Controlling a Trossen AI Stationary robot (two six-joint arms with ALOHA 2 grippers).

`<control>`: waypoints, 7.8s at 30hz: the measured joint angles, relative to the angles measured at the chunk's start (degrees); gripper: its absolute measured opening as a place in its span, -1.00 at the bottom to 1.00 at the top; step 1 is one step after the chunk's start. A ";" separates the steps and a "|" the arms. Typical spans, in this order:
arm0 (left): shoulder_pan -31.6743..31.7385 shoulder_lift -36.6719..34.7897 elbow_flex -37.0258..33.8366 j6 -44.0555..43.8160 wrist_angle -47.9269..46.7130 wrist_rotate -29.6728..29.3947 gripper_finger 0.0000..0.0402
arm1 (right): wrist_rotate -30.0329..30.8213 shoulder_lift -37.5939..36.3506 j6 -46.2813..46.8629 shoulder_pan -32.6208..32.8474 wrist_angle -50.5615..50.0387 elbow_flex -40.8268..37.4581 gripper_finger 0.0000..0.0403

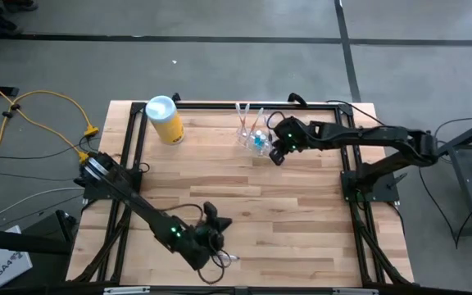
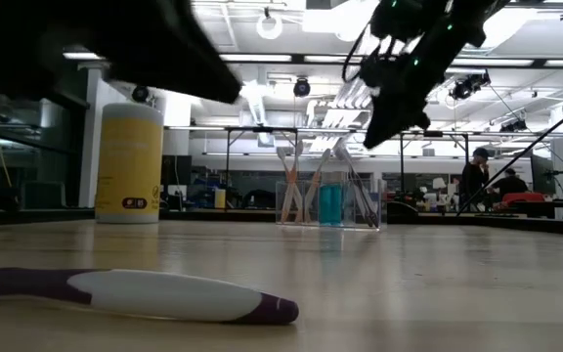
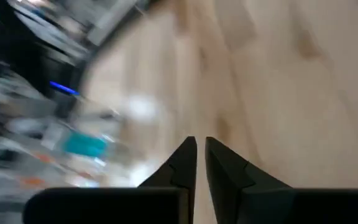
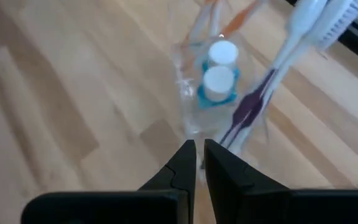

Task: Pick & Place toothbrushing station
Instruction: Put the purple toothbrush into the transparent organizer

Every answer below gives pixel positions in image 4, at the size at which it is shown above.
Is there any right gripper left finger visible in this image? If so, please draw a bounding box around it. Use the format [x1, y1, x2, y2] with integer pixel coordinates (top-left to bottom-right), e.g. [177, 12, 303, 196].
[20, 139, 198, 224]

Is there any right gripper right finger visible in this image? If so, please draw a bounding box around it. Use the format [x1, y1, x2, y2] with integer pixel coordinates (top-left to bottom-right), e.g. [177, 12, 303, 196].
[204, 139, 358, 224]

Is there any clear acrylic organizer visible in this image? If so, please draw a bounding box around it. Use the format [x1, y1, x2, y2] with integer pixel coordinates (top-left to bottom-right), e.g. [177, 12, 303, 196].
[170, 30, 272, 162]

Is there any purple white toothbrush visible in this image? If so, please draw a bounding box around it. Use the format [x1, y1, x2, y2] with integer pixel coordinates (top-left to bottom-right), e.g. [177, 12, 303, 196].
[225, 0, 358, 156]
[219, 0, 329, 150]

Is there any blue mouthwash bottle white cap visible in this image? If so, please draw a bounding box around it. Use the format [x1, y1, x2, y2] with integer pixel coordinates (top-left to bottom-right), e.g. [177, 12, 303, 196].
[201, 39, 241, 72]
[196, 65, 241, 109]

